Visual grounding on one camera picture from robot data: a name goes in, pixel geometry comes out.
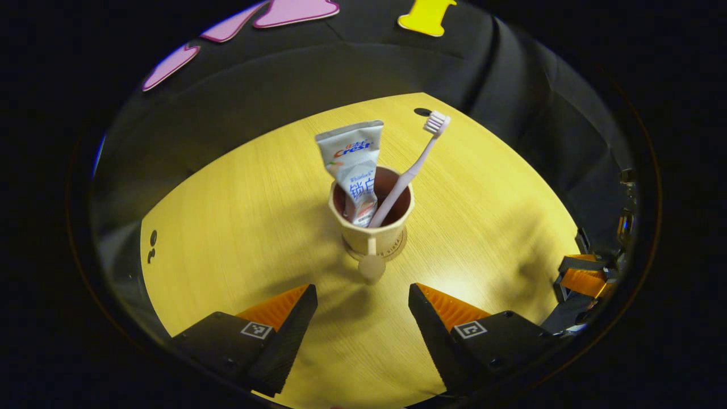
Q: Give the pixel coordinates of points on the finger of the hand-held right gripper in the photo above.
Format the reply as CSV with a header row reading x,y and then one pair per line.
x,y
582,262
585,282

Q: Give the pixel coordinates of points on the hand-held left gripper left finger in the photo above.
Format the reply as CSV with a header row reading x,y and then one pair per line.
x,y
289,341

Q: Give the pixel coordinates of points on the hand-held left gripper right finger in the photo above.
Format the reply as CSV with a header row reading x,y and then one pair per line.
x,y
434,341

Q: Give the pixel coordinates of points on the beige cup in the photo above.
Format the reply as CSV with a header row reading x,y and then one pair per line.
x,y
375,238

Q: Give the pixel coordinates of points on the pink toothbrush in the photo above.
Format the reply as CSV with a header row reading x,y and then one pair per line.
x,y
417,165

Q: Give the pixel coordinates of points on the white toothpaste tube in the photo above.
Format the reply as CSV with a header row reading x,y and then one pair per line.
x,y
352,153

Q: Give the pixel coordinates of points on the wooden desktop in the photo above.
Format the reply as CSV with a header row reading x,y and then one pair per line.
x,y
227,227

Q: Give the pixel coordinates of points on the black backdrop cloth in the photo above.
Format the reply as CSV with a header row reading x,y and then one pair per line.
x,y
341,68

